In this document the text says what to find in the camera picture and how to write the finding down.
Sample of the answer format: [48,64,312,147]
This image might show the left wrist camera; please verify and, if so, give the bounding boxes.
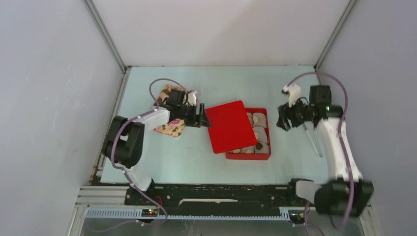
[187,90,201,106]

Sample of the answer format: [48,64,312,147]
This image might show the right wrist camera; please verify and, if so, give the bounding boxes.
[282,83,301,107]

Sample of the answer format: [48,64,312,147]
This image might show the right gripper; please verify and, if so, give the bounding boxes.
[277,96,314,131]

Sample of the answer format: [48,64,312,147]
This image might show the floral tray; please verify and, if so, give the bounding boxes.
[154,84,192,138]

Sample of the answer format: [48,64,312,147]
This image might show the purple cable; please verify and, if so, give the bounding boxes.
[86,78,191,234]
[286,71,355,236]

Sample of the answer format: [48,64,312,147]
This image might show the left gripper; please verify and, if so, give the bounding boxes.
[177,103,211,128]

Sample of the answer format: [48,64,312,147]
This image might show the red box lid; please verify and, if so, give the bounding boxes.
[206,100,257,154]

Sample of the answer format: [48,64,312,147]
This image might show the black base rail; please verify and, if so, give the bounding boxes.
[124,183,306,217]

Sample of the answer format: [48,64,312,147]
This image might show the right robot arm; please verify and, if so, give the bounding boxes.
[276,84,374,217]

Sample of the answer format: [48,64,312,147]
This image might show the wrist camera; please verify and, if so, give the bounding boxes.
[187,90,201,106]
[282,83,301,107]

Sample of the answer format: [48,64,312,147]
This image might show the red chocolate box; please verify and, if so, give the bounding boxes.
[225,108,271,161]

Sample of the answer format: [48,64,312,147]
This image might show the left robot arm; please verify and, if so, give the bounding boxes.
[102,89,210,205]

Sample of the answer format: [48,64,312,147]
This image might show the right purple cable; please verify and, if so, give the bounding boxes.
[286,71,355,236]

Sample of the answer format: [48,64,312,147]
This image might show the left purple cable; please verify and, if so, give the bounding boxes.
[86,78,191,234]

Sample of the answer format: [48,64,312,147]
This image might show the metal tongs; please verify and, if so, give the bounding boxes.
[302,122,323,158]

